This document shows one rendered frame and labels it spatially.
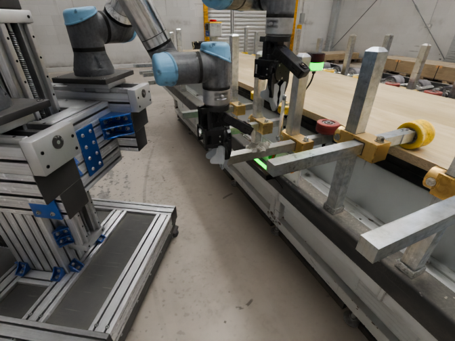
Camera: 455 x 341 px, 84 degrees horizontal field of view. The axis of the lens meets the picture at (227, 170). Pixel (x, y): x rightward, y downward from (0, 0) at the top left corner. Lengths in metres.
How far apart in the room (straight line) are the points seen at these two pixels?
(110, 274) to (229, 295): 0.60
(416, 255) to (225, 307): 0.94
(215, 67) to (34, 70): 0.64
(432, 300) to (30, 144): 0.95
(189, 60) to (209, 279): 1.17
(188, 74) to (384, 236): 0.51
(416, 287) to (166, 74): 0.75
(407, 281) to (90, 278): 1.21
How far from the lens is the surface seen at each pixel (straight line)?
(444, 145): 1.00
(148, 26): 0.75
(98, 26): 1.18
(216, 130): 0.71
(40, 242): 1.35
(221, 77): 0.67
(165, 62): 0.64
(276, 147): 0.87
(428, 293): 0.77
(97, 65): 1.17
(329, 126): 0.97
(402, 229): 0.46
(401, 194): 0.98
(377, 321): 1.35
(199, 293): 1.47
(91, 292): 1.35
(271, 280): 1.52
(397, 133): 0.83
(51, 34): 8.81
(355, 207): 1.07
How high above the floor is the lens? 1.22
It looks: 31 degrees down
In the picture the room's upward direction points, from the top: straight up
